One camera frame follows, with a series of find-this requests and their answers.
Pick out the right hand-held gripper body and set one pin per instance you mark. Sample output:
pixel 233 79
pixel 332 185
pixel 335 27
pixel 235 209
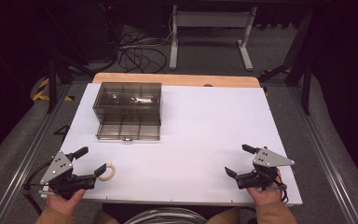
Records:
pixel 268 159

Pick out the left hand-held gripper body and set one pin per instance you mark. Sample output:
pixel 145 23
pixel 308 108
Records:
pixel 57 168

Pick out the transparent brown drawer box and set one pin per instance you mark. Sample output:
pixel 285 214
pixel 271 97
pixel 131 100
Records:
pixel 127 105

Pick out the person's left hand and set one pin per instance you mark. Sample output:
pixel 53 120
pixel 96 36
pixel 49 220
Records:
pixel 63 205

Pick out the person's right hand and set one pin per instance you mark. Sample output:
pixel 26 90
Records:
pixel 265 197

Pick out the person's right leg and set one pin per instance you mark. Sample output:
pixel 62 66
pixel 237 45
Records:
pixel 225 216

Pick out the person's leg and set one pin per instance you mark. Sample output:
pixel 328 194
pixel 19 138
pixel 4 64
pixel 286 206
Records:
pixel 105 217
pixel 225 216

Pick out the white board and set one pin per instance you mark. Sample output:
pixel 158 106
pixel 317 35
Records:
pixel 199 140

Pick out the person's left leg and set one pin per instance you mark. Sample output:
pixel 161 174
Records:
pixel 105 217

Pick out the yellow black hazard tape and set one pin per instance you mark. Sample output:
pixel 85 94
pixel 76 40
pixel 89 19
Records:
pixel 42 90

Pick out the black metal stand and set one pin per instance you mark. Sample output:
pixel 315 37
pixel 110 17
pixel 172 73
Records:
pixel 304 71
pixel 53 84

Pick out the striped stool seat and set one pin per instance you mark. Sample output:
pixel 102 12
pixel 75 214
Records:
pixel 166 216

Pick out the aluminium rail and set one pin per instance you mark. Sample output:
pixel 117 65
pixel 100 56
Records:
pixel 28 155
pixel 326 155

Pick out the white metal table frame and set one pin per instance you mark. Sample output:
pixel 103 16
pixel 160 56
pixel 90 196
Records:
pixel 211 18

